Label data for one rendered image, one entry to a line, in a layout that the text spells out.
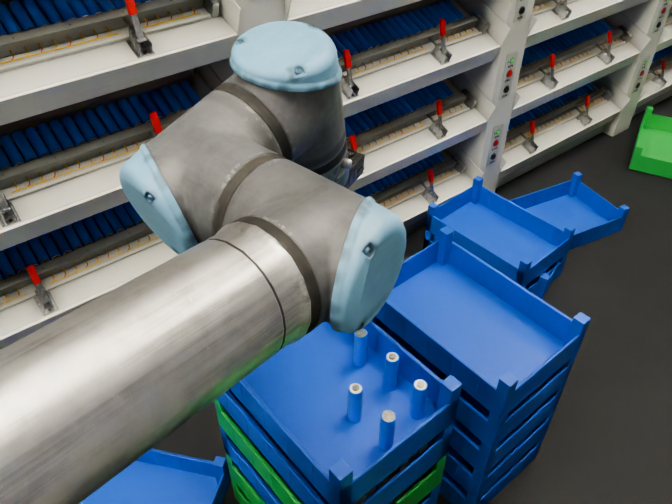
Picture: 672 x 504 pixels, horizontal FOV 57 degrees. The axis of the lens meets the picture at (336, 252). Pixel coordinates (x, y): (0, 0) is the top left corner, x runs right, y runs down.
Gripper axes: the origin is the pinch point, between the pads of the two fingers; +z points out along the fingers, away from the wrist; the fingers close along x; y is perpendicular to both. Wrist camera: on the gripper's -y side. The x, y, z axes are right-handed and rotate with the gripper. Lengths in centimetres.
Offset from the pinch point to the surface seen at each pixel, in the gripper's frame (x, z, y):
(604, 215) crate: 46, 78, -84
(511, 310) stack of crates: 24.8, 27.2, -16.1
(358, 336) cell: 5.4, 6.5, 6.0
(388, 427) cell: 13.0, 4.5, 17.4
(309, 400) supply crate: 1.1, 10.8, 15.0
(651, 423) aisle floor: 58, 61, -18
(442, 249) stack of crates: 10.6, 25.4, -24.2
